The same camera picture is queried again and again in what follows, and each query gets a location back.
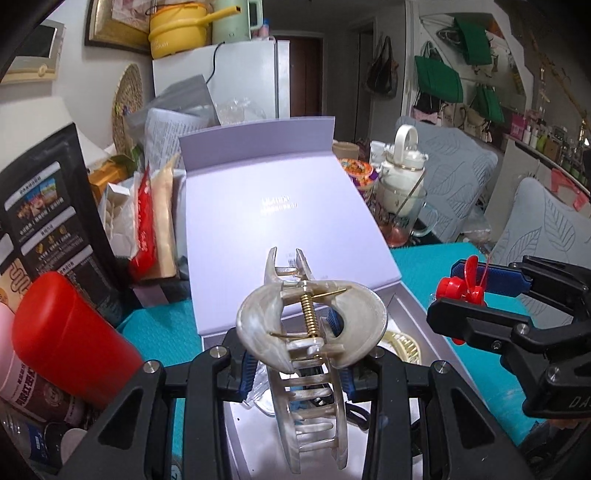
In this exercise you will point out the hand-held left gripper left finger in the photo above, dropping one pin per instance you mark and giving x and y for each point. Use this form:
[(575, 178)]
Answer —
[(247, 374)]

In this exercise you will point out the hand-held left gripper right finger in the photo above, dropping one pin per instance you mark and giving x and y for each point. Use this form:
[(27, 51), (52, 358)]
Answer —
[(352, 387)]

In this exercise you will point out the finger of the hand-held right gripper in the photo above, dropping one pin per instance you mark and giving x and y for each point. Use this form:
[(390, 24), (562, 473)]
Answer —
[(508, 279), (480, 323)]

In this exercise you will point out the clear plastic clip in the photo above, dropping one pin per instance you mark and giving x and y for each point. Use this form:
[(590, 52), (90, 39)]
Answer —
[(261, 404)]

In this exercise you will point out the pearl hair claw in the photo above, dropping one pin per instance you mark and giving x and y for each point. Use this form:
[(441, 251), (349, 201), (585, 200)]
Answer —
[(258, 323)]

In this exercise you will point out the cream hair claw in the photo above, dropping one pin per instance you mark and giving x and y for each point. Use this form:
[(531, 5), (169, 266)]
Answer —
[(401, 346)]

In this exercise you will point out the lavender gift box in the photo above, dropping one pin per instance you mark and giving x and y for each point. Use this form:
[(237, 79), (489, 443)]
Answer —
[(277, 207)]

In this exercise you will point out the grey leaf-pattern cushions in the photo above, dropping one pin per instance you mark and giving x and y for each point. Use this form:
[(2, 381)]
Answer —
[(535, 230)]

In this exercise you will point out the grey leaf-pattern chair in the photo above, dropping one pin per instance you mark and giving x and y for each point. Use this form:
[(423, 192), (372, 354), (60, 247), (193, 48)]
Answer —
[(457, 175)]

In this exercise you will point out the row of shelf bottles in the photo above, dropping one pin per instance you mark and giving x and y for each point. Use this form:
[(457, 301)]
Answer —
[(545, 136)]

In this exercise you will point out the tan paper pouch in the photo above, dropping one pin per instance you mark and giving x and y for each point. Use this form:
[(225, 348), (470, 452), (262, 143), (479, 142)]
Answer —
[(168, 221)]

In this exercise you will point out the green tote bag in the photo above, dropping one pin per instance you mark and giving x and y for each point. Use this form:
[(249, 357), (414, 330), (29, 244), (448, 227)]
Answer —
[(471, 39), (489, 104), (438, 78)]

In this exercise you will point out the red snack packet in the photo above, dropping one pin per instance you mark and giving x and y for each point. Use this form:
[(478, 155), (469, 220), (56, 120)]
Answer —
[(143, 230)]

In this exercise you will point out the red canister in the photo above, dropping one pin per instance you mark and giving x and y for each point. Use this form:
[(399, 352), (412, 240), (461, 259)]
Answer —
[(69, 332)]

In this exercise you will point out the instant noodle cup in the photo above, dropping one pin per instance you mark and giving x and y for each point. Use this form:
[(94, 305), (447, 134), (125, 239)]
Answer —
[(358, 170)]

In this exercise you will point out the brown spice jar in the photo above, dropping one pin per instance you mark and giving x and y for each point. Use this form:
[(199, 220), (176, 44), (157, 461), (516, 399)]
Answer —
[(55, 397)]

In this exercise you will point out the white blister box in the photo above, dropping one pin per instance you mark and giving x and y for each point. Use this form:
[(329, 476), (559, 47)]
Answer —
[(117, 221)]

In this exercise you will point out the blue label bottle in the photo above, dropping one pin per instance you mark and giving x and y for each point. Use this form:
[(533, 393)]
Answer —
[(32, 438)]

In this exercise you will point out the pink bottle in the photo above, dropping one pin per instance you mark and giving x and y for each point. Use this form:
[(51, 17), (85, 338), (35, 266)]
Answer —
[(14, 360)]

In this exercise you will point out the dark hanging bag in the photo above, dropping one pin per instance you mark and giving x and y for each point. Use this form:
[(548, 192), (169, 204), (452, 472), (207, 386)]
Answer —
[(382, 69)]

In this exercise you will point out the printed paper bag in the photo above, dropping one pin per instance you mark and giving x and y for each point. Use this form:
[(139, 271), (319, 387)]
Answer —
[(171, 134)]

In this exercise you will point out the black printed pouch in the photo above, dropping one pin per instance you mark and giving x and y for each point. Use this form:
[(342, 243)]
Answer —
[(51, 207)]

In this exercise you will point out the grey plastic bag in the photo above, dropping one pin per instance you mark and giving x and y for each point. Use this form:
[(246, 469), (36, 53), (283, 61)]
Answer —
[(184, 99)]

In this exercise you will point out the dark wooden door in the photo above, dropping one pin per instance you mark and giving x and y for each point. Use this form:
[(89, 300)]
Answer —
[(304, 78)]

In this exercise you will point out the white refrigerator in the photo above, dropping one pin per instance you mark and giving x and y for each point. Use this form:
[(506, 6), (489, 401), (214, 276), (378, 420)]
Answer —
[(249, 78)]

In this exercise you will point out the round woven mat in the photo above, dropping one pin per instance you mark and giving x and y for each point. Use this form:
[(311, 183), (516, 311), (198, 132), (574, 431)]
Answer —
[(127, 101)]

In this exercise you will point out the yellow pot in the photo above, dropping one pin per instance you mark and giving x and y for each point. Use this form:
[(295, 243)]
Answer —
[(180, 32)]

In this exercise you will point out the light green kettle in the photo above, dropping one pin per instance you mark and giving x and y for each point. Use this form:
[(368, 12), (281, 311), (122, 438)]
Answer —
[(231, 21)]

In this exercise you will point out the framed picture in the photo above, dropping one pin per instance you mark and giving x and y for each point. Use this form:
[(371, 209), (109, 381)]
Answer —
[(106, 27)]

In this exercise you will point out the wall intercom panel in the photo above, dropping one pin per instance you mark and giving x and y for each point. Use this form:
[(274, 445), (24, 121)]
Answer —
[(32, 46)]

